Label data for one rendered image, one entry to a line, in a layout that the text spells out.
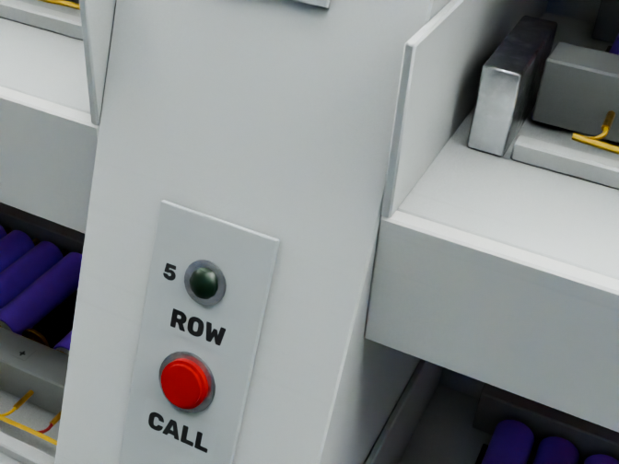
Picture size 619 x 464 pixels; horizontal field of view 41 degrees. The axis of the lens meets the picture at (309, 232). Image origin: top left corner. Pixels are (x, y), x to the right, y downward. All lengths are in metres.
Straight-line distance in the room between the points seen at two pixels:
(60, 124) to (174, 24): 0.05
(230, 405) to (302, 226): 0.06
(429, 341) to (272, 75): 0.09
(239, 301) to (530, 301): 0.08
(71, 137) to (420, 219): 0.12
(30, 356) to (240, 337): 0.18
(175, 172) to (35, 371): 0.18
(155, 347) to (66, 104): 0.08
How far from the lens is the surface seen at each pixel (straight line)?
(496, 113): 0.26
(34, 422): 0.41
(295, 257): 0.24
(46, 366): 0.40
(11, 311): 0.44
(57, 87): 0.29
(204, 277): 0.25
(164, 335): 0.26
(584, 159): 0.26
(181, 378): 0.26
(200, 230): 0.25
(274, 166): 0.23
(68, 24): 0.33
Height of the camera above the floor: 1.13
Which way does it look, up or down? 17 degrees down
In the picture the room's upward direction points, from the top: 12 degrees clockwise
